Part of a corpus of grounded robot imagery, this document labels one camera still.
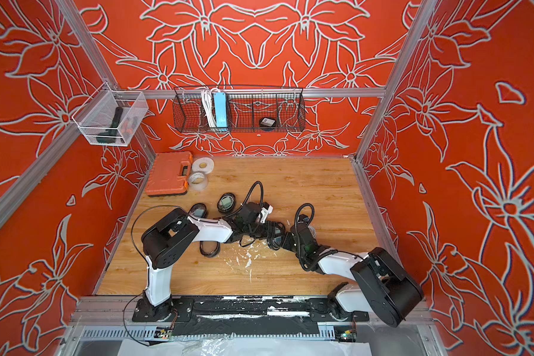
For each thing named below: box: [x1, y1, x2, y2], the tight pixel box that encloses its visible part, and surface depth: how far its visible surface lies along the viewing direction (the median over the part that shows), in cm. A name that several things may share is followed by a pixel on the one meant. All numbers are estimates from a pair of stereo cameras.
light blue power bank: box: [213, 91, 228, 128], surface depth 91 cm
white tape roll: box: [191, 157, 215, 175], surface depth 117 cm
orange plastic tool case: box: [145, 151, 194, 197], surface depth 112 cm
